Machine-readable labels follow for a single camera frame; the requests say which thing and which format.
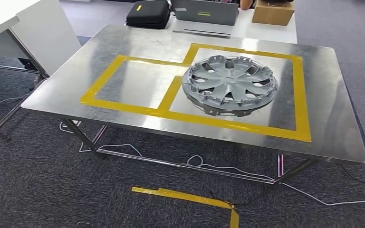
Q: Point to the grey plastic wheel cover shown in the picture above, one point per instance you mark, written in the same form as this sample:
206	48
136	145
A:
229	80

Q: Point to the yellow tape on workbench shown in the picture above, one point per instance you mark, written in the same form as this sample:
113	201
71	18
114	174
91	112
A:
233	124

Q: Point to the steel workbench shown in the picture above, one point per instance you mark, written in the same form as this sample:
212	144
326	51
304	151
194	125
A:
138	44

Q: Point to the yellow floor tape strip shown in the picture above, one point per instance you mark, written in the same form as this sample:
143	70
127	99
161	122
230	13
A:
182	196

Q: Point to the grey laptop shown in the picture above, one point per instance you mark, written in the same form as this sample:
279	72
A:
220	15

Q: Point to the black zipper case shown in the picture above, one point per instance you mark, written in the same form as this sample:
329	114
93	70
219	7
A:
148	12

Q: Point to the person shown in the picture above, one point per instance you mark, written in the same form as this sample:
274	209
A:
247	3

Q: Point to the brown cardboard box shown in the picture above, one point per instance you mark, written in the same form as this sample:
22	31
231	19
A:
272	14

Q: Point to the white desk with metal legs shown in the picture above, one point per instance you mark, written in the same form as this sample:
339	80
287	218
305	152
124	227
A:
44	37

